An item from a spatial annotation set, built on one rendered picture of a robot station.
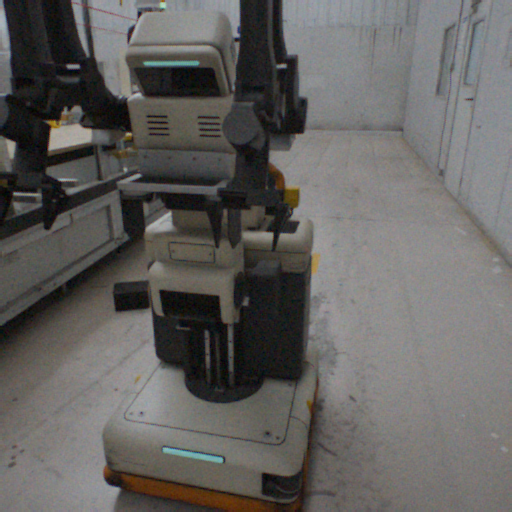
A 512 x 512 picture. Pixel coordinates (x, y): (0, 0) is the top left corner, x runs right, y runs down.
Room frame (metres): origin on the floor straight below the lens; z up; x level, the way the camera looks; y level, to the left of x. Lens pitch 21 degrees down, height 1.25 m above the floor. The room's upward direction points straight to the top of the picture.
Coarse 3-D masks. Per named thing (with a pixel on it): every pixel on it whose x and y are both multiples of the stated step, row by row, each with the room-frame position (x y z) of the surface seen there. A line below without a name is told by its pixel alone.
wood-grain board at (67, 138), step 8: (56, 128) 3.65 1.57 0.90; (64, 128) 3.65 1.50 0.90; (72, 128) 3.65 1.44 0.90; (80, 128) 3.65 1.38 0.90; (56, 136) 3.11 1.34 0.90; (64, 136) 3.12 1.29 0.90; (72, 136) 3.12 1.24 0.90; (80, 136) 3.12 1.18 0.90; (88, 136) 3.12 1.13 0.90; (8, 144) 2.69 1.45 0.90; (56, 144) 2.70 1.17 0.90; (64, 144) 2.70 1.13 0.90; (72, 144) 2.70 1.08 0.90; (80, 144) 2.74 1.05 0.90; (88, 144) 2.83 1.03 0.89; (48, 152) 2.45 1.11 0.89; (56, 152) 2.51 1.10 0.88
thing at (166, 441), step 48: (144, 384) 1.26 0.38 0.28; (192, 384) 1.27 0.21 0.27; (240, 384) 1.27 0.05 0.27; (288, 384) 1.26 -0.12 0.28; (144, 432) 1.04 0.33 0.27; (192, 432) 1.04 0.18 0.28; (240, 432) 1.04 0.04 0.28; (288, 432) 1.04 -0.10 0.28; (144, 480) 1.02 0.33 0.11; (192, 480) 0.98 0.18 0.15; (240, 480) 0.95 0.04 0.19; (288, 480) 0.92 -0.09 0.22
